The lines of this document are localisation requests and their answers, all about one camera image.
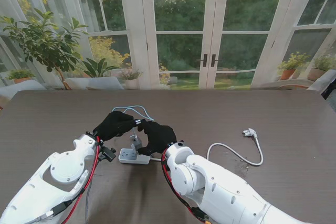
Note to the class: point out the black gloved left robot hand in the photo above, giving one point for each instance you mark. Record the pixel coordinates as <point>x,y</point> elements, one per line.
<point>115,125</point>

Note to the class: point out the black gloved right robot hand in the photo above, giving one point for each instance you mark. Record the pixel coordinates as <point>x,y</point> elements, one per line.
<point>160,137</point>

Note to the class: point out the grey USB charger adapter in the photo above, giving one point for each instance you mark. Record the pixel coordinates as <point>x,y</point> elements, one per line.
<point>136,146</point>

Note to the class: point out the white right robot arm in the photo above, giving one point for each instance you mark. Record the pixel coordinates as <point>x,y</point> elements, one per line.
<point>210,179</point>

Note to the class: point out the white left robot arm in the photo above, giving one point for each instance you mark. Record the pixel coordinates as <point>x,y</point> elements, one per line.
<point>60,171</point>

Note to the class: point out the white rectangular planter box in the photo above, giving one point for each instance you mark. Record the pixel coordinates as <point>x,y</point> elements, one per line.
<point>94,83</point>

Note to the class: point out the small plant in white pot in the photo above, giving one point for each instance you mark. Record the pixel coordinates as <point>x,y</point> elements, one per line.
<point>130,76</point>

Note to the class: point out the broad-leaf green plant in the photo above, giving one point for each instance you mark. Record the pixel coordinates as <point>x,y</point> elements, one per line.
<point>98,68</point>

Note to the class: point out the pale grey sofa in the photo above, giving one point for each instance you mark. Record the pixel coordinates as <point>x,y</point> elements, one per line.
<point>23,85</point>

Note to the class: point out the white glazed door leaf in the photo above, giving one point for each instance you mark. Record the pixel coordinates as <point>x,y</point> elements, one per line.
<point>218,24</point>
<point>149,24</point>

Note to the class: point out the small plant in terracotta pot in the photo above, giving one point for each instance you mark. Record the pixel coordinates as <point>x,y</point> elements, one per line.
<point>19,74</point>

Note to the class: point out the tall leafy potted tree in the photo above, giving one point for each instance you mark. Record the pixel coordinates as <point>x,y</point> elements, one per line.
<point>44,43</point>

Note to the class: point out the yellow flowering plant terracotta pot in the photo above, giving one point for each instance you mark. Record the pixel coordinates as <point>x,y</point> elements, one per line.
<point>288,73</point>

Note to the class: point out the green plant in tan pot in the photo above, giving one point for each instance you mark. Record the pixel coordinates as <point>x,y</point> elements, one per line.
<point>316,74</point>

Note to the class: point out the white armchair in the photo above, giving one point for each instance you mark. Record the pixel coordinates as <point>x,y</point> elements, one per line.
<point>324,77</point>

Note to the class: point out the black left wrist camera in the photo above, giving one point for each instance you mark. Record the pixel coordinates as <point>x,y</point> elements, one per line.
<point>109,153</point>

